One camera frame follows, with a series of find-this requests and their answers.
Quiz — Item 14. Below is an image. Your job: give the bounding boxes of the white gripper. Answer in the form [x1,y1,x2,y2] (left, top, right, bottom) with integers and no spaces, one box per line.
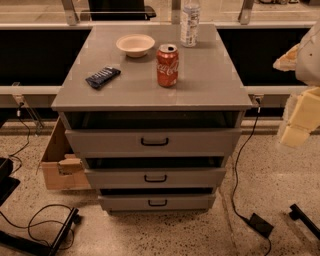
[273,44,320,148]

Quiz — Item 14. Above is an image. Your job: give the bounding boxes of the grey bottom drawer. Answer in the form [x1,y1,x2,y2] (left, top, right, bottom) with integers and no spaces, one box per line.
[98,193,216,212]

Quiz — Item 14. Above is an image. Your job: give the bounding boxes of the grey drawer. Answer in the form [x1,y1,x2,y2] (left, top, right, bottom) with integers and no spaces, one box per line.
[98,193,216,212]
[66,128,241,158]
[85,168,226,189]

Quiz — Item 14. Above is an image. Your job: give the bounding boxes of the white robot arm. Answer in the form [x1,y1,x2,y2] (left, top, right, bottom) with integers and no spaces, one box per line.
[273,21,320,148]

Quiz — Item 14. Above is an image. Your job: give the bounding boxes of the grey top drawer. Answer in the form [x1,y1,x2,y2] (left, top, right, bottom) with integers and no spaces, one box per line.
[66,128,241,158]

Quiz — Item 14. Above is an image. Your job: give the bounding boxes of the grey middle drawer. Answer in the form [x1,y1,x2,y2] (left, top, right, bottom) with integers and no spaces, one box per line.
[85,168,226,189]

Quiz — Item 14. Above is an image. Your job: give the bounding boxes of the grey drawer cabinet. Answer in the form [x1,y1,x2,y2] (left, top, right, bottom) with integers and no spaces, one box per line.
[52,25,252,197]

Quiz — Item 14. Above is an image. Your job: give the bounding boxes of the black bar on right floor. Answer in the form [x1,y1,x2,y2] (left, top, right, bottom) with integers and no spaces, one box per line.
[289,204,320,240]

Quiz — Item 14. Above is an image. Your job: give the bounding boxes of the red cola can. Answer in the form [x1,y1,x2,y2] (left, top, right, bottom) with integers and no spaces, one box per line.
[156,44,179,87]

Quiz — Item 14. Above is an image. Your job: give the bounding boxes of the clear plastic water bottle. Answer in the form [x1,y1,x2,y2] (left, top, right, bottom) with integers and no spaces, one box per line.
[180,0,201,47]

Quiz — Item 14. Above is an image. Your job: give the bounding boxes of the cream paper bowl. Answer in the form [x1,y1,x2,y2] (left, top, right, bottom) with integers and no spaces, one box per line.
[116,34,155,58]

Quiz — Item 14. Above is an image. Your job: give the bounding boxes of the dark blue snack packet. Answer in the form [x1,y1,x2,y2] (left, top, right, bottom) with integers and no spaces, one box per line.
[85,67,121,89]

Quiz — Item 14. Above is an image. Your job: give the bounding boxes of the black chair behind railing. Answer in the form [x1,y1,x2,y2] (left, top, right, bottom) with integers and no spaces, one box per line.
[80,0,156,21]

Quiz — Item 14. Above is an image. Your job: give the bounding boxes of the brown cardboard box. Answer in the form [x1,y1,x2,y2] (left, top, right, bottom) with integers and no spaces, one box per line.
[41,119,91,190]

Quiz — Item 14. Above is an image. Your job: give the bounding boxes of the black metal floor stand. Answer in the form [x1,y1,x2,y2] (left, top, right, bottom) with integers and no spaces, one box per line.
[0,207,81,256]

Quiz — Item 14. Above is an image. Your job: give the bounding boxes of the black object at left edge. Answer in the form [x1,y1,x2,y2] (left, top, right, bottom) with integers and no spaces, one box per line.
[0,158,20,206]

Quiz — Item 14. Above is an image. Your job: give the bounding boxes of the black cable on left floor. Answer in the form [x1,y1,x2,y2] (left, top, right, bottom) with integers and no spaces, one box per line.
[0,101,76,251]

